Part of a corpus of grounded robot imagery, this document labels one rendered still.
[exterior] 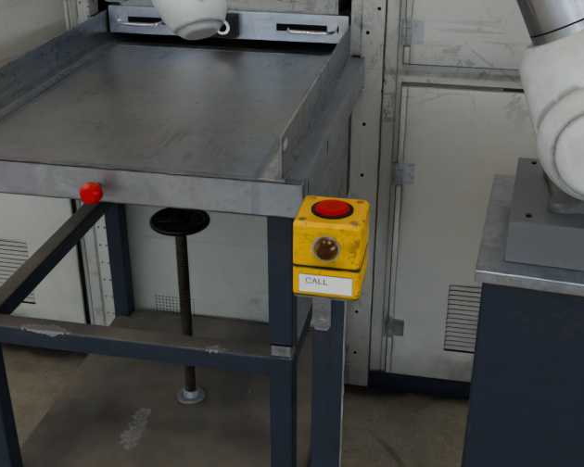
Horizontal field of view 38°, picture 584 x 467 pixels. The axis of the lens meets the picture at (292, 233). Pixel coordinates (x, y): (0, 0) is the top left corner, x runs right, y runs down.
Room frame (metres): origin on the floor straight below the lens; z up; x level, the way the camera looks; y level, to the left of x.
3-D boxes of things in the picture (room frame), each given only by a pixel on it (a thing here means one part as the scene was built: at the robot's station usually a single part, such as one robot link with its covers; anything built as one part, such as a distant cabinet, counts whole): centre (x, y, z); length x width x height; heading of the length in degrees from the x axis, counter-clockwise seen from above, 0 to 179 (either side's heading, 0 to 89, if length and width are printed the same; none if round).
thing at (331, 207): (0.91, -0.05, 0.90); 0.04 x 0.04 x 0.02
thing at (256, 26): (1.89, 0.14, 0.89); 0.54 x 0.05 x 0.06; 78
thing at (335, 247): (0.86, -0.04, 0.87); 0.03 x 0.01 x 0.03; 78
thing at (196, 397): (1.50, 0.22, 0.18); 0.06 x 0.06 x 0.02
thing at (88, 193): (1.15, 0.29, 0.82); 0.04 x 0.03 x 0.03; 168
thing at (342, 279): (0.91, -0.05, 0.85); 0.08 x 0.08 x 0.10; 78
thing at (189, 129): (1.50, 0.22, 0.82); 0.68 x 0.62 x 0.06; 168
